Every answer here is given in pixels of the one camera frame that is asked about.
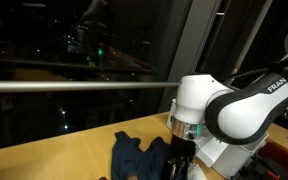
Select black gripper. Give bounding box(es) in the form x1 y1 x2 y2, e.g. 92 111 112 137
167 133 198 180

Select white towel cloth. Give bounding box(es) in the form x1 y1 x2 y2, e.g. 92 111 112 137
186 161 204 180

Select dark blue cloth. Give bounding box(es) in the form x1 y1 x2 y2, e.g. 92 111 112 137
111 130 185 180

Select white plastic basket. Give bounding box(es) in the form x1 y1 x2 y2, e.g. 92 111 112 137
165 98 270 180

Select long metal handrail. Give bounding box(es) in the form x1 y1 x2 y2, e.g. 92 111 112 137
0 81 182 94

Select grey window mullion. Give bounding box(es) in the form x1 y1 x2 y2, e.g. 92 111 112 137
157 0 222 113

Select thin slanted window bar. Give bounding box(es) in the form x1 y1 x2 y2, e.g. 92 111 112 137
230 0 274 78

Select black clamp orange handle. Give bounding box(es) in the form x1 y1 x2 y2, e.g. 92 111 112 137
230 148 288 180

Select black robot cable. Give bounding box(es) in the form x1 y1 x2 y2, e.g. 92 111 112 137
222 54 288 94

